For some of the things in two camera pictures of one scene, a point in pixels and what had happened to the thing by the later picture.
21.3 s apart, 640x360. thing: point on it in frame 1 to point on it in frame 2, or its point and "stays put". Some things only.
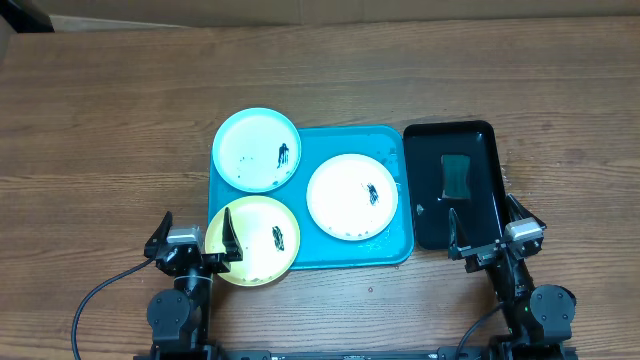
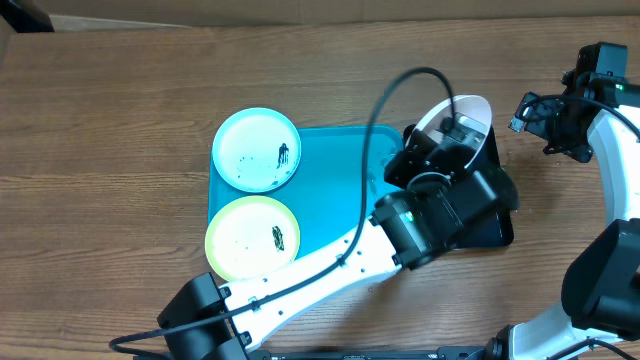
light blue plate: (256, 150) stays put
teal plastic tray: (389, 144) stays put
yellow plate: (266, 234) stays put
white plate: (352, 197) to (473, 119)
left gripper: (218, 263) to (405, 156)
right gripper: (480, 255) to (581, 149)
